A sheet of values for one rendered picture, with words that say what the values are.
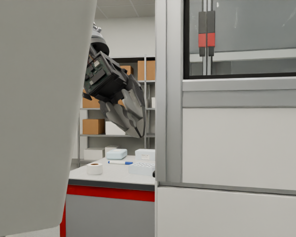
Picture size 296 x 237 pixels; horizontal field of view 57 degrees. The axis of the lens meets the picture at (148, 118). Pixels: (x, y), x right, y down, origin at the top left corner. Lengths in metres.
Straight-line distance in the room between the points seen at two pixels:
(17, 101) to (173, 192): 0.28
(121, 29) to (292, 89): 5.17
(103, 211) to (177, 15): 0.96
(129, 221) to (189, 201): 0.80
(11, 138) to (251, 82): 0.29
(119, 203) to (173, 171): 0.80
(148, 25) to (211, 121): 5.07
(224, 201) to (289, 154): 0.10
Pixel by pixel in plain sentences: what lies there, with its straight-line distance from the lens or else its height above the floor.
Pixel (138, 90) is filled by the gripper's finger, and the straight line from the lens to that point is 0.51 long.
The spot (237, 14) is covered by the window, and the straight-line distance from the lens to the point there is 0.42.
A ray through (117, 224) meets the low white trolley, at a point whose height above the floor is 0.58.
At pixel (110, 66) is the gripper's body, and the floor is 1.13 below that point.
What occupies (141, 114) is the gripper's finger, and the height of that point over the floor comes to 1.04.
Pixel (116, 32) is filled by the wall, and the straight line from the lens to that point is 5.51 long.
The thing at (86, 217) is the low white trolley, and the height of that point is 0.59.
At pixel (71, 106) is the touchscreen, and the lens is 0.18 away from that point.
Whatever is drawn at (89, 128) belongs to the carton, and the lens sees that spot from 5.01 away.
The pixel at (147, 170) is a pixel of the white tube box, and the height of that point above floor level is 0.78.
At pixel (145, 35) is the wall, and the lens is 5.38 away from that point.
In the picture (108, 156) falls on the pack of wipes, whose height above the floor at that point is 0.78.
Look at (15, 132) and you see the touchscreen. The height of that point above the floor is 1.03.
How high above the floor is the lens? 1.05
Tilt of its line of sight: 2 degrees down
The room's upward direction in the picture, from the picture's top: straight up
